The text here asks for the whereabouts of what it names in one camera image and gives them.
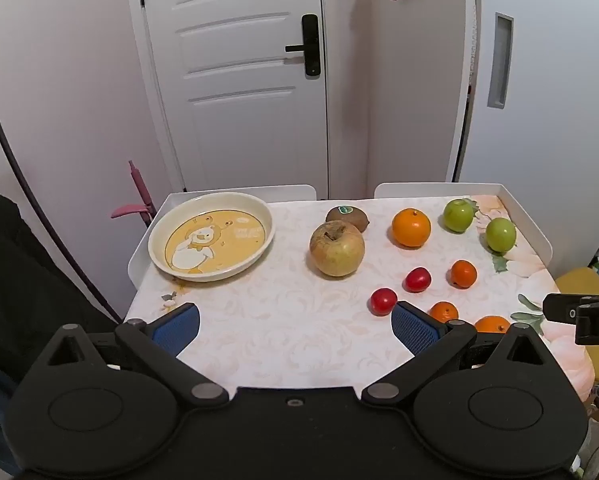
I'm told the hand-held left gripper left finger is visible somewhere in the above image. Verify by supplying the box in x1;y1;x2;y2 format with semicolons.
30;302;230;409

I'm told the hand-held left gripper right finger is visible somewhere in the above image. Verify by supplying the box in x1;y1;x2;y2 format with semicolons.
362;301;563;408

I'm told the small tangerine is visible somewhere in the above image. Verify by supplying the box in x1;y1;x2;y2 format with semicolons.
428;301;459;323
474;315;511;335
450;260;478;289

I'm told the red cherry tomato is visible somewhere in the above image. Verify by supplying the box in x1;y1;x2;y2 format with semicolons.
404;267;433;294
370;287;399;316

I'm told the cream plate with bear print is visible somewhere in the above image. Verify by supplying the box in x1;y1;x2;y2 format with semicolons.
148;192;276;282

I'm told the large orange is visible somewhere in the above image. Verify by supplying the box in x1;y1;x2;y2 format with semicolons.
392;208;432;248

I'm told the large yellowish apple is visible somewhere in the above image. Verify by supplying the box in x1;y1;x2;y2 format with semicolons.
309;220;366;278

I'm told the yellow stool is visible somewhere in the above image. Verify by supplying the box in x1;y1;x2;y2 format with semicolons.
554;267;599;383

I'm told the green apple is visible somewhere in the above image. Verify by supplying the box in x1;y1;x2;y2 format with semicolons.
485;217;517;253
442;199;476;233

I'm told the floral tablecloth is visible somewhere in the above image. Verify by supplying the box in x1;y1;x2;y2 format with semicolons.
124;195;596;391

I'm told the brown kiwi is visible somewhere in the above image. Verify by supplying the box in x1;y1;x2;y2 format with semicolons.
325;204;369;233

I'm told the white sliding door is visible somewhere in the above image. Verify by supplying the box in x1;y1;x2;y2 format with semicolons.
452;0;599;281

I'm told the black curved pole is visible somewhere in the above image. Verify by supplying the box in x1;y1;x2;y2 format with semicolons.
0;49;124;324

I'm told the white panel door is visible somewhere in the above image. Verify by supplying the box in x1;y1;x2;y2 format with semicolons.
124;0;330;198

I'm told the pink mop handle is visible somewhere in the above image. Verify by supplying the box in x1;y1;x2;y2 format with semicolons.
111;160;159;228

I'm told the grey recessed door handle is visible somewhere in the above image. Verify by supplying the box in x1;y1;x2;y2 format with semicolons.
488;11;514;109

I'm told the black door handle lock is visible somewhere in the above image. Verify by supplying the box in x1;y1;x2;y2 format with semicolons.
286;14;325;78

